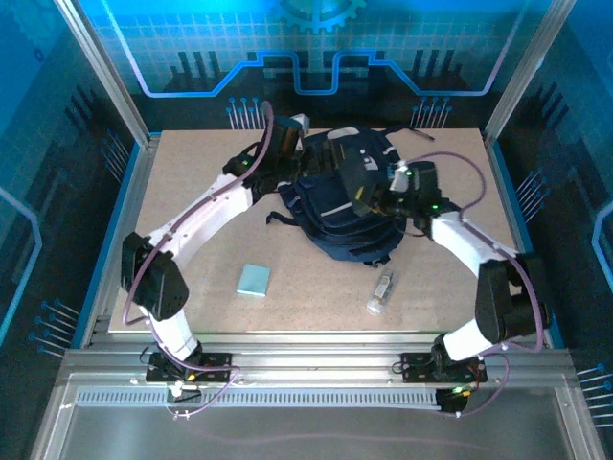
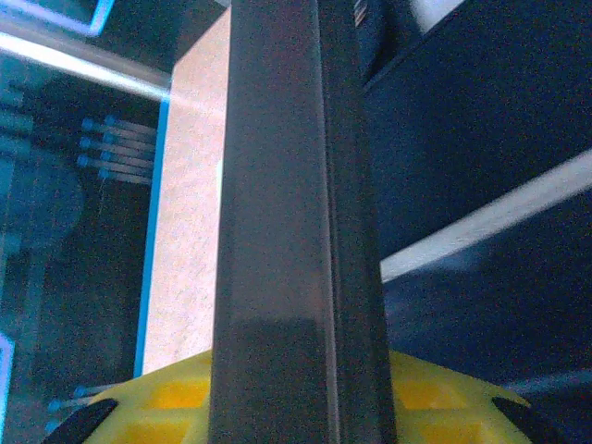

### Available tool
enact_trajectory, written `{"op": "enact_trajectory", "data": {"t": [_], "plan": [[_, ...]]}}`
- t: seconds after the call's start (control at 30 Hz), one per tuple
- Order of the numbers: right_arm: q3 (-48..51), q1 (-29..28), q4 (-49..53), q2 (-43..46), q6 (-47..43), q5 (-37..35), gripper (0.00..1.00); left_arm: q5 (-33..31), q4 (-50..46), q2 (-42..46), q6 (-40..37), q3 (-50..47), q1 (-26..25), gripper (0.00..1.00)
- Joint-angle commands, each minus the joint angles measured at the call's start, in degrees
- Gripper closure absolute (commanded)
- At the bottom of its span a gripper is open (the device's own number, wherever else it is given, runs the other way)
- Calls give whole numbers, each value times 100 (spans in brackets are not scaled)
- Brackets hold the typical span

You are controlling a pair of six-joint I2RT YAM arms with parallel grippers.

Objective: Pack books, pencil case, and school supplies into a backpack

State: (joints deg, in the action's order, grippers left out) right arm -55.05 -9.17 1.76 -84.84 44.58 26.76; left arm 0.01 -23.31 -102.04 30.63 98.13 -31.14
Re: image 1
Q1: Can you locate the grey slotted cable duct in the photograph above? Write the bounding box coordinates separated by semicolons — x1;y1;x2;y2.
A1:
76;390;442;408

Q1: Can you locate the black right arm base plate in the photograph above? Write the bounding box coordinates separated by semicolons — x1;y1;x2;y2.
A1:
399;352;488;384

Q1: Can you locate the clear plastic tube case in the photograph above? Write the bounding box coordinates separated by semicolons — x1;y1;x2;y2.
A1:
366;270;397;315

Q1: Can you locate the aluminium enclosure frame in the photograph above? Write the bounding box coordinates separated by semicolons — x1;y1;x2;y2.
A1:
28;0;607;460

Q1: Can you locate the light blue sticky note pad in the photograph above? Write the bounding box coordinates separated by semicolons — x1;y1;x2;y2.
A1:
236;263;272;298

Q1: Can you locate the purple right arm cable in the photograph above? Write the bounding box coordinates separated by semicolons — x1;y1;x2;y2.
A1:
401;150;553;419

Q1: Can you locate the navy blue backpack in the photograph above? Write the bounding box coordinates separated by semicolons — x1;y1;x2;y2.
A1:
266;125;437;268

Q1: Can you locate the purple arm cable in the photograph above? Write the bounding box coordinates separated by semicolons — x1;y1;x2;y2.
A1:
401;150;553;419
121;100;276;422

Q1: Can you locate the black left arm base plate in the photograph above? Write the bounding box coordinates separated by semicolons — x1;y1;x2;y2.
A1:
145;352;234;384

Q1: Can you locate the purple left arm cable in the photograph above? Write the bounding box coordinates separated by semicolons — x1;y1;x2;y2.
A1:
121;100;276;422

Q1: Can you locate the small black connector box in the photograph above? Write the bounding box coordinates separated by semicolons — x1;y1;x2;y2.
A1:
435;385;469;416

